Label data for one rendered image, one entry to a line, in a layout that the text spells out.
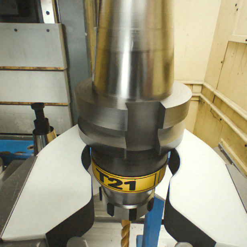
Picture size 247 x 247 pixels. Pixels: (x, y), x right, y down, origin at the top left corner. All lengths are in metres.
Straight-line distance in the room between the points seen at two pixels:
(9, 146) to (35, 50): 0.59
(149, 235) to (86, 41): 0.74
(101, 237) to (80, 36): 0.74
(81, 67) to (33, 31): 0.23
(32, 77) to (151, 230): 0.77
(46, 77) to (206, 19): 0.92
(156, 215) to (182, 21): 1.06
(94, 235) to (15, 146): 0.35
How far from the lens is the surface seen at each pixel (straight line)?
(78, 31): 0.88
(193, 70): 1.30
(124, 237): 0.20
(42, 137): 0.25
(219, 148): 1.09
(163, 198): 0.26
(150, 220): 0.42
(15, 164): 0.34
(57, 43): 0.86
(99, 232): 0.60
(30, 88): 0.97
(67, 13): 0.89
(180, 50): 1.25
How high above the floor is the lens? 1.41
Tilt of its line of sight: 28 degrees down
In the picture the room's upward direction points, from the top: 1 degrees clockwise
